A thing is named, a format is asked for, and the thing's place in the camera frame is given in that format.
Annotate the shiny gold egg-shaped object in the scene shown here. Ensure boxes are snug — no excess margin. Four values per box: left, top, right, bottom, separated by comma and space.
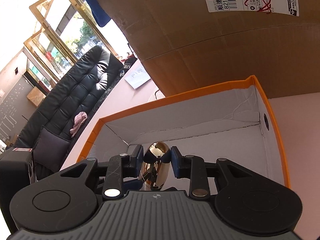
139, 141, 171, 191

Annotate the orange shoe box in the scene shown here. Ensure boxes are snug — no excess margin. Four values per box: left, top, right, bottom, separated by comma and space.
77, 76, 290, 186

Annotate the pink cloth on sofa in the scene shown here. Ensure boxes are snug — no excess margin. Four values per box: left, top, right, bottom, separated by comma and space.
70, 112, 87, 138

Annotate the dark grey cushion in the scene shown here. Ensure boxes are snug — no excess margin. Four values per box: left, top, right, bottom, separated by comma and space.
33, 126, 71, 173

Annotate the black leather sofa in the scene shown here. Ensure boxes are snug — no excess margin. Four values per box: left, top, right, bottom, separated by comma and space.
14, 45, 123, 180

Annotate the white paper sheet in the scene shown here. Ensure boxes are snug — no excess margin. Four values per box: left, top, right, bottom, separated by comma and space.
125, 66, 151, 89

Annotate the black bag with logo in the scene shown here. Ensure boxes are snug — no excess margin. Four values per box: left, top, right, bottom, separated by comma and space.
119, 56, 137, 78

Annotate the large brown cardboard box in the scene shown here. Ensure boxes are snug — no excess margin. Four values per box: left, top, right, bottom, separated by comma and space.
98, 0, 319, 98

